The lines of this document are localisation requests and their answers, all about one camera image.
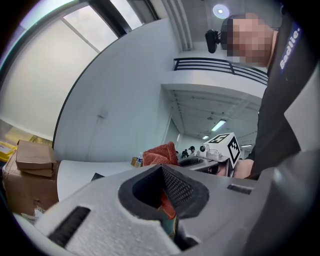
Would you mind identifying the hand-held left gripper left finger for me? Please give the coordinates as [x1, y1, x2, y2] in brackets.
[34, 163, 181, 256]

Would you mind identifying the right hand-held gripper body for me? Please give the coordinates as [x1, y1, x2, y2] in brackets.
[196, 132, 242, 178]

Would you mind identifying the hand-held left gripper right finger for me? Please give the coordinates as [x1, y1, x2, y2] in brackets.
[161, 163, 258, 244]

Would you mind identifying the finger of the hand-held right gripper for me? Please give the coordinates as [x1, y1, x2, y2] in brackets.
[189, 160, 219, 173]
[178, 156, 201, 168]

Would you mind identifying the red-brown cloth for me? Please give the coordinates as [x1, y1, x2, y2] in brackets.
[142, 141, 179, 221]

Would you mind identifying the person's right forearm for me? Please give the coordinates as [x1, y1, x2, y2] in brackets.
[216, 159, 255, 180]

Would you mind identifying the long ceiling tube light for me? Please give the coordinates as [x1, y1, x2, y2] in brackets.
[210, 119, 227, 132]

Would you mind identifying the person's black shirt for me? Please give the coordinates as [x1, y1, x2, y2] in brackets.
[249, 11, 320, 181]

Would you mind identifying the clear bag of parts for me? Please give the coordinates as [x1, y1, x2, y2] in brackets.
[20, 204, 46, 221]

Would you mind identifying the black balcony railing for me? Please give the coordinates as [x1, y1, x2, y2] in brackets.
[173, 57, 270, 86]

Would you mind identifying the large brown cardboard box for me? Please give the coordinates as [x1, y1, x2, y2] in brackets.
[1, 154, 61, 218]

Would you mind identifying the small brown cardboard box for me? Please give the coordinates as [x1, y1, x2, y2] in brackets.
[15, 139, 57, 171]

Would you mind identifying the person's head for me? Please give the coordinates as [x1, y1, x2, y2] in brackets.
[220, 12, 279, 69]

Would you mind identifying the yellow plastic case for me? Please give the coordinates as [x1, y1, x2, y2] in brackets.
[0, 140, 17, 162]

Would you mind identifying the round ceiling light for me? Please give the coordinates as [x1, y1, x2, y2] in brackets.
[212, 3, 230, 19]

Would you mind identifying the white roller blind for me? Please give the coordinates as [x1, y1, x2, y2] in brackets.
[0, 11, 120, 142]

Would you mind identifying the black head camera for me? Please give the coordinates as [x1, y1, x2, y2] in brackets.
[205, 29, 224, 54]

